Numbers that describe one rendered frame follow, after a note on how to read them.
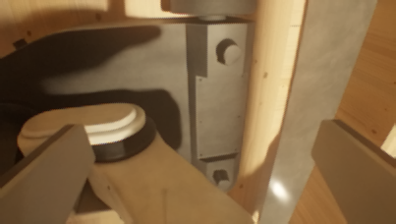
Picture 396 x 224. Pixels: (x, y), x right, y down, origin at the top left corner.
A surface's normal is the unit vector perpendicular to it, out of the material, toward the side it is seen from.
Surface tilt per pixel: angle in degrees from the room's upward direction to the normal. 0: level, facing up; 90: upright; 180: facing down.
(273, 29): 0
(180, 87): 0
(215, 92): 0
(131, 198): 90
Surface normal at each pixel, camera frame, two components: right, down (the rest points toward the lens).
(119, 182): -0.02, -0.87
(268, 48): 0.21, 0.49
